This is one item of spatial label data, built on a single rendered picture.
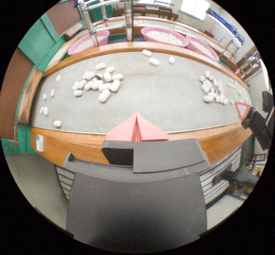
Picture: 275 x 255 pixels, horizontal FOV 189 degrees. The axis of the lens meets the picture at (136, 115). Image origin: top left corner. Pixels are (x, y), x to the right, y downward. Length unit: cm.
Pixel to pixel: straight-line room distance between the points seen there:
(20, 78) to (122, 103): 59
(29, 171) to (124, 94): 146
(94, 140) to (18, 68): 59
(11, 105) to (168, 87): 71
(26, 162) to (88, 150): 128
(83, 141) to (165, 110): 22
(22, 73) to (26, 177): 117
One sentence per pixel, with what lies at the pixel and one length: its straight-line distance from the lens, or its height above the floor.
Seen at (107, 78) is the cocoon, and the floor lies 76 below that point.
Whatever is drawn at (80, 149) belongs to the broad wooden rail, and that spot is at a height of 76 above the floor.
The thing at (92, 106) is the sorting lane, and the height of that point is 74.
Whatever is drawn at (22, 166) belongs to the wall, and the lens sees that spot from 143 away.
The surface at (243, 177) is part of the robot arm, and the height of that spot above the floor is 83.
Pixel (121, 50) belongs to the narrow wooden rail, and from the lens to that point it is 36.
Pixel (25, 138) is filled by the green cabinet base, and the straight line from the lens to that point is 60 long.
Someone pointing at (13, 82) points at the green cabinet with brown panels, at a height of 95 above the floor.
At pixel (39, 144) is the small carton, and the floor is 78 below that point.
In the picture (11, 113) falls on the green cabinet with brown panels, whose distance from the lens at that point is 59.
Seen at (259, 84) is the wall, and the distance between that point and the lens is 489.
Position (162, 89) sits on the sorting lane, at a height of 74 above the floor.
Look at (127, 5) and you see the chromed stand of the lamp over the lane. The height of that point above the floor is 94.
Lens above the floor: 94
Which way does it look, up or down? 77 degrees down
